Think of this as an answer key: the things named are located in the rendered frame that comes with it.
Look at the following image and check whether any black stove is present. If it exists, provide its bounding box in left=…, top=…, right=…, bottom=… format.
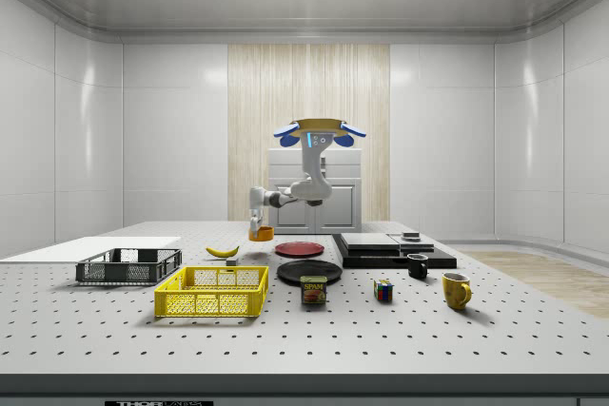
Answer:
left=331, top=230, right=459, bottom=270

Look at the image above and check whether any white board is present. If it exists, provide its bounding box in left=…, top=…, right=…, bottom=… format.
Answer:
left=0, top=236, right=183, bottom=264

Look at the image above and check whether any black mug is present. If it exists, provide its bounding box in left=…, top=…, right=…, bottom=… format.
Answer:
left=406, top=253, right=430, bottom=280

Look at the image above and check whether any yellow mug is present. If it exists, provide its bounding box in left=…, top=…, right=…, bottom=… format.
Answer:
left=441, top=272, right=474, bottom=309

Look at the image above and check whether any white cabinet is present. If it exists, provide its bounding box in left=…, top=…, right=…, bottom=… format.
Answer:
left=266, top=147, right=365, bottom=236

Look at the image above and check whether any dark grey basket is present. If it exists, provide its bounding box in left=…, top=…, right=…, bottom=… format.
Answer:
left=74, top=247, right=184, bottom=287

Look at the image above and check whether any red plate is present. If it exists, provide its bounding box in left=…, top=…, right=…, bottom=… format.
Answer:
left=274, top=241, right=325, bottom=259

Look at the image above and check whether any black plate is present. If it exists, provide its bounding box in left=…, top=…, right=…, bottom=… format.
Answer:
left=276, top=259, right=344, bottom=286

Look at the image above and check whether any puzzle cube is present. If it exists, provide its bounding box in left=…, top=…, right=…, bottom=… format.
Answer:
left=373, top=278, right=396, bottom=303

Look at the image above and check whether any banana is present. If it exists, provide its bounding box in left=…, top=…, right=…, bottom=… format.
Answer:
left=205, top=245, right=241, bottom=261

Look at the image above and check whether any flat-sided can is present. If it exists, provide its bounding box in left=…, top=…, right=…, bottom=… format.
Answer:
left=299, top=275, right=328, bottom=305

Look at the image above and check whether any yellow basket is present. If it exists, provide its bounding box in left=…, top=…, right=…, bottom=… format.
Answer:
left=153, top=264, right=270, bottom=319

